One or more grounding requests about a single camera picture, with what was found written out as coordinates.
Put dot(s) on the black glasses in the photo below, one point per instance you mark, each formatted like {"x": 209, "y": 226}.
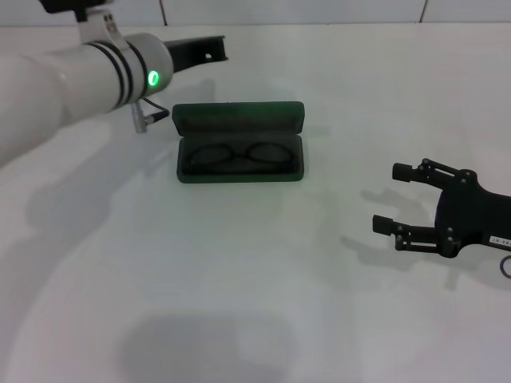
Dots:
{"x": 235, "y": 156}

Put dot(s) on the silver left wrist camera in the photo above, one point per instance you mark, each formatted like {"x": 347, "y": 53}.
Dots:
{"x": 64, "y": 4}

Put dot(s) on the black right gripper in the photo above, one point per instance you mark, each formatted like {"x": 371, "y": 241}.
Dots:
{"x": 475, "y": 219}

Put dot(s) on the green glasses case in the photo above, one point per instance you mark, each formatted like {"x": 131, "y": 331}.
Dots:
{"x": 239, "y": 119}

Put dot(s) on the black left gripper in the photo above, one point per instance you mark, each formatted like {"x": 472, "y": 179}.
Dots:
{"x": 187, "y": 54}

